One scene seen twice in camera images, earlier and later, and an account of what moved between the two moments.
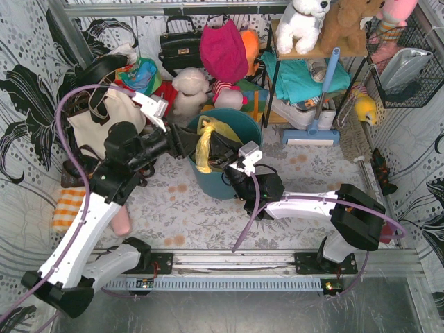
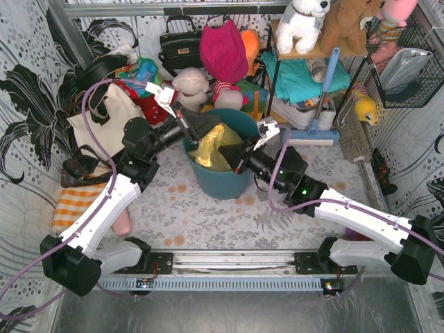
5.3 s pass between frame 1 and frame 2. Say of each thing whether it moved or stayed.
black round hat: stayed
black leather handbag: stayed
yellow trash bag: stayed
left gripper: moved
